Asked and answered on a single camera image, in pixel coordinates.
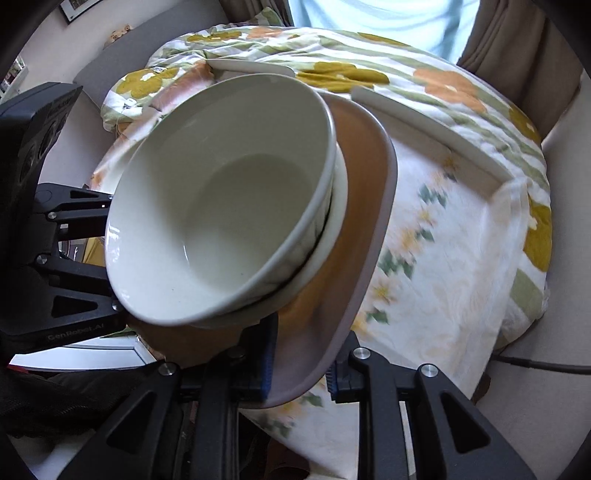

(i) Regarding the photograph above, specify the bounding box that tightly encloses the plain white bowl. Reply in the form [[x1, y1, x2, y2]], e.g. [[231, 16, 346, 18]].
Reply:
[[104, 74, 337, 326]]

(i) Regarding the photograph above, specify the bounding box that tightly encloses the light blue sheer curtain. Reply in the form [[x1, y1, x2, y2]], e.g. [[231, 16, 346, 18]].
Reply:
[[286, 0, 482, 62]]

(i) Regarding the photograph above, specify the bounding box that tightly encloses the cream bowl with cartoon print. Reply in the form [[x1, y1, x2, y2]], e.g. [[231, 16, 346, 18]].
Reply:
[[191, 141, 348, 329]]

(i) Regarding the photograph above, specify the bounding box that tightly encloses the framed wall poster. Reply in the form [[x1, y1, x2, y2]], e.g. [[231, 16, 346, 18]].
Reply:
[[59, 0, 103, 23]]

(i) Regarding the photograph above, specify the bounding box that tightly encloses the floral quilt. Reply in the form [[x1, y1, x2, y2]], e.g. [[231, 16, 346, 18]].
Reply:
[[99, 7, 555, 347]]

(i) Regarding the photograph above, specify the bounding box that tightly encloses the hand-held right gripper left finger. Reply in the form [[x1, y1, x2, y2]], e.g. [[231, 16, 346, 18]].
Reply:
[[58, 316, 280, 480]]

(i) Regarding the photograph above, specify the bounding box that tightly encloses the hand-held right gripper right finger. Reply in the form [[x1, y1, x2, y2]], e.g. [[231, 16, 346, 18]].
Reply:
[[325, 331, 539, 480]]

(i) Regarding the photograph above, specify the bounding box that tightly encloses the pink bowl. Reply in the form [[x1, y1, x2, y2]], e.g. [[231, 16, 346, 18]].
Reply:
[[124, 90, 399, 409]]

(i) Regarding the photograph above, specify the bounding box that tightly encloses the cream floral tablecloth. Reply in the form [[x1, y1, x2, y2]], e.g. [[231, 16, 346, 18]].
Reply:
[[90, 111, 529, 468]]

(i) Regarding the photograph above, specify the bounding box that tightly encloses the black cable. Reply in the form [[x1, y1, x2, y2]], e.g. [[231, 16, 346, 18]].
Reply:
[[494, 353, 591, 376]]

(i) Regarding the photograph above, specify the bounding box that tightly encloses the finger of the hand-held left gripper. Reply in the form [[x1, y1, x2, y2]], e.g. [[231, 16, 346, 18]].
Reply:
[[32, 251, 128, 329], [34, 182, 114, 241]]

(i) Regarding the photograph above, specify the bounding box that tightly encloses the brown curtain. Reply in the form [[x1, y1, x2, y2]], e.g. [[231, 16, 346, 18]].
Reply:
[[456, 0, 585, 139], [217, 0, 296, 29]]

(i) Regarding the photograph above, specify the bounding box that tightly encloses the grey cushion mat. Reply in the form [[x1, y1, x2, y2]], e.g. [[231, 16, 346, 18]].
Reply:
[[73, 18, 214, 108]]

